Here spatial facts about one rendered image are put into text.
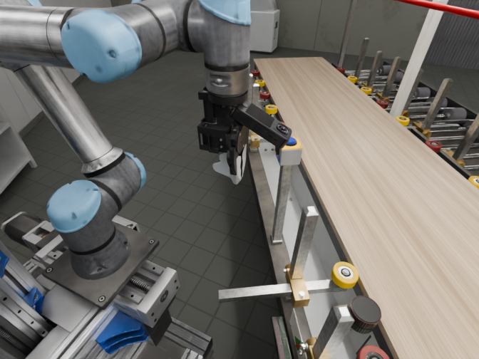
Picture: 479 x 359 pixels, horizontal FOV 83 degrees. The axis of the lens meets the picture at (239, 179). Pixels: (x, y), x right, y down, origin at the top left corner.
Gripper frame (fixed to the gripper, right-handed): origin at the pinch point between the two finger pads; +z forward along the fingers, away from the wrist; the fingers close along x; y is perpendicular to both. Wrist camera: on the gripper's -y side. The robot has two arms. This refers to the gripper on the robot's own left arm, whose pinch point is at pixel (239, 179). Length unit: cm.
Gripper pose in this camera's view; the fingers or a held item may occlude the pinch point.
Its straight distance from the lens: 59.8
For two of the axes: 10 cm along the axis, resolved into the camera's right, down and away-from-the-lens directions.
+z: 0.0, 7.7, 6.4
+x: -3.3, 6.0, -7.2
